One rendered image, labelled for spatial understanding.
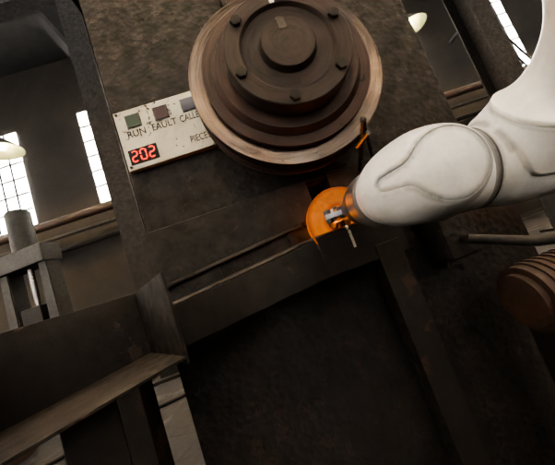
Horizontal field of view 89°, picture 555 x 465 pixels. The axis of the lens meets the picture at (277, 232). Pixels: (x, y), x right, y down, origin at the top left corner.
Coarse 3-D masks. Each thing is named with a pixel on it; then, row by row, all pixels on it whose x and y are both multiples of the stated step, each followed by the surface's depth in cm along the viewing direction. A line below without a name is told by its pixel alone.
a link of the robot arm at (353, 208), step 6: (354, 180) 44; (348, 186) 45; (354, 186) 41; (348, 192) 44; (354, 192) 41; (348, 198) 44; (354, 198) 41; (348, 204) 44; (354, 204) 42; (348, 210) 45; (354, 210) 43; (360, 210) 41; (354, 216) 45; (360, 216) 42; (360, 222) 45; (366, 222) 43; (372, 222) 41
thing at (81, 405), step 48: (144, 288) 46; (0, 336) 41; (48, 336) 44; (96, 336) 47; (144, 336) 51; (0, 384) 40; (48, 384) 42; (96, 384) 43; (0, 432) 38; (48, 432) 28; (96, 432) 34
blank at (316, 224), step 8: (328, 192) 67; (336, 192) 67; (344, 192) 67; (320, 200) 66; (328, 200) 66; (336, 200) 66; (312, 208) 66; (320, 208) 66; (328, 208) 66; (312, 216) 66; (320, 216) 66; (312, 224) 65; (320, 224) 65; (312, 232) 65; (320, 232) 65
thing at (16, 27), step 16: (32, 16) 475; (48, 16) 626; (0, 32) 625; (16, 32) 635; (32, 32) 647; (48, 32) 508; (0, 48) 655; (16, 48) 667; (32, 48) 679; (48, 48) 692; (64, 48) 544; (0, 64) 689; (16, 64) 702; (32, 64) 716
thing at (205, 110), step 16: (240, 0) 71; (352, 16) 71; (208, 32) 70; (368, 32) 71; (368, 48) 70; (192, 64) 68; (192, 80) 68; (192, 96) 67; (368, 96) 68; (208, 112) 67; (368, 112) 68; (208, 128) 66; (224, 128) 66; (352, 128) 67; (224, 144) 66; (240, 144) 66; (256, 144) 66; (320, 144) 66; (336, 144) 66; (256, 160) 66; (272, 160) 65; (288, 160) 66; (304, 160) 66; (320, 160) 67
